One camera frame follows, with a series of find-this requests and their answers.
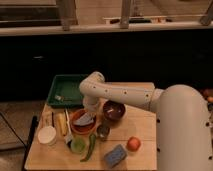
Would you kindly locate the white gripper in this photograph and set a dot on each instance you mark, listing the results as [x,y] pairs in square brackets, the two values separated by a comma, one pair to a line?
[91,104]

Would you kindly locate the orange fruit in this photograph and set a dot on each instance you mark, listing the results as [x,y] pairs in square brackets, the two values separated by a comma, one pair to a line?
[133,144]

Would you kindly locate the yellow corn cob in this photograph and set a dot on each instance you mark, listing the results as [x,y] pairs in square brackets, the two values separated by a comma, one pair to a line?
[62,123]

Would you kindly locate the blue sponge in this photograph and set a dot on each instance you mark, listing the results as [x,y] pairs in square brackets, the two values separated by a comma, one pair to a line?
[115,156]

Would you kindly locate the dark purple bowl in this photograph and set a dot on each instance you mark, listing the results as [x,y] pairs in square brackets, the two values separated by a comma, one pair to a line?
[113,111]

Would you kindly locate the light blue towel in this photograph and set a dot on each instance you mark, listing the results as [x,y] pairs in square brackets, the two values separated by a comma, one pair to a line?
[84,120]

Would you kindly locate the green chili pepper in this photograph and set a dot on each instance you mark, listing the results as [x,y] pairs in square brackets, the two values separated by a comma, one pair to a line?
[92,142]

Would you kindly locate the white round container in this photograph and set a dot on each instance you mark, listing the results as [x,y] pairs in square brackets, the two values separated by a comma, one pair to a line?
[47,135]

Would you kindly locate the small metal cup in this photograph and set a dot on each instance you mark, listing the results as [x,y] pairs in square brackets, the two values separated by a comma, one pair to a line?
[103,131]

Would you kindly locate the red orange bowl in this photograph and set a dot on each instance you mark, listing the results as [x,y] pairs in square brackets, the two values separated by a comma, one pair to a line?
[81,130]

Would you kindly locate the green plastic tray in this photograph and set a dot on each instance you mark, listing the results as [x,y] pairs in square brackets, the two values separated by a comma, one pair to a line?
[67,86]

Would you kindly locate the beige block with black stick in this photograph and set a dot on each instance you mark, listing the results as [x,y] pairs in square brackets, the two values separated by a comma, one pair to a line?
[47,119]

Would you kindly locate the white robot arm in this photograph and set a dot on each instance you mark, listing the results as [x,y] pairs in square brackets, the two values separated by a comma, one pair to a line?
[183,133]

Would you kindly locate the white handled brush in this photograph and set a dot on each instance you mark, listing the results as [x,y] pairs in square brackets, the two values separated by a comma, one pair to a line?
[69,136]

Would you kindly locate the small object in tray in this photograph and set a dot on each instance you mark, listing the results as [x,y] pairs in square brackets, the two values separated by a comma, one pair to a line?
[59,98]

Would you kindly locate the small green cup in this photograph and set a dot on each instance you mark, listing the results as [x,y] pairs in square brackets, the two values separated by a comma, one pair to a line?
[78,145]

